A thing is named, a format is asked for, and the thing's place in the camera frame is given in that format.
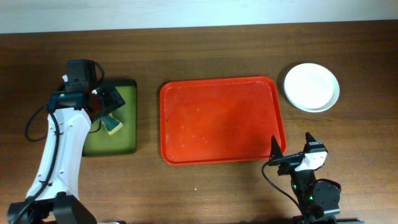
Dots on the cream white plate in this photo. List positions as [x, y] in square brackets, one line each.
[309, 85]

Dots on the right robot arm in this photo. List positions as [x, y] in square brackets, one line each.
[317, 199]

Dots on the green and yellow sponge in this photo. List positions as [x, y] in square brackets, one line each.
[111, 124]

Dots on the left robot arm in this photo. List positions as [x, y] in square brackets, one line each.
[55, 187]

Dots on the black tray with green liquid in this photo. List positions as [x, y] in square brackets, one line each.
[99, 142]

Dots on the mint green plate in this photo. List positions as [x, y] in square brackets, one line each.
[332, 102]

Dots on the red plastic tray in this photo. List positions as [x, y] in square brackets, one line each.
[219, 120]

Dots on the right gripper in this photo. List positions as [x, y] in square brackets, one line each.
[286, 162]

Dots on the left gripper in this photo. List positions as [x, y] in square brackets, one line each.
[113, 98]

